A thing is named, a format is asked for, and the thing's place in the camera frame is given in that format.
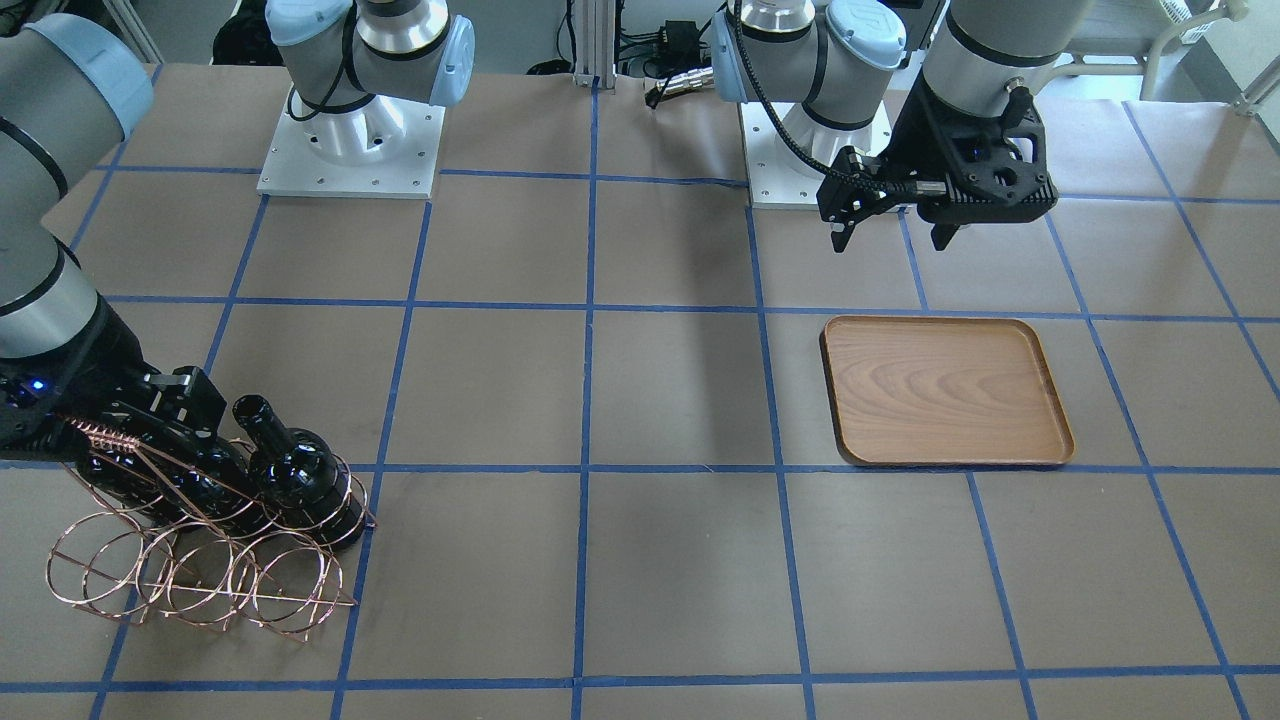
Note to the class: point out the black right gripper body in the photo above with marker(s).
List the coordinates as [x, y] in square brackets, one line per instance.
[108, 372]

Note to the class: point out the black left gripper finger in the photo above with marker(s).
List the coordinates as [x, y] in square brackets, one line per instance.
[840, 231]
[942, 234]

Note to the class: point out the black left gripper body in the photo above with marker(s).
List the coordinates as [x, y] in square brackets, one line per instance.
[915, 135]

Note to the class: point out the black wine bottle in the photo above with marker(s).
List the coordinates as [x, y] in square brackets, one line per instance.
[131, 491]
[213, 475]
[299, 478]

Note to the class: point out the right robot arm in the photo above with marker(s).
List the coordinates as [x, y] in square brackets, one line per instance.
[72, 91]

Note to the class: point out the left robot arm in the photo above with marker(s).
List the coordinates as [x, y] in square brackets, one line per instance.
[835, 61]

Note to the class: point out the wooden tray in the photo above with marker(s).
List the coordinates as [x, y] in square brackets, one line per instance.
[943, 391]

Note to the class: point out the black power adapter back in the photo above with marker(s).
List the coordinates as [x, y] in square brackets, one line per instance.
[679, 42]

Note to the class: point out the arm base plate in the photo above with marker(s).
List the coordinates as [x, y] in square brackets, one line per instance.
[385, 150]
[777, 178]

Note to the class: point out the copper wire wine basket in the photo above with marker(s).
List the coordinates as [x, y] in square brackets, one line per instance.
[116, 564]

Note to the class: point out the aluminium frame post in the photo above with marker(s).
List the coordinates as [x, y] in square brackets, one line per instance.
[594, 40]

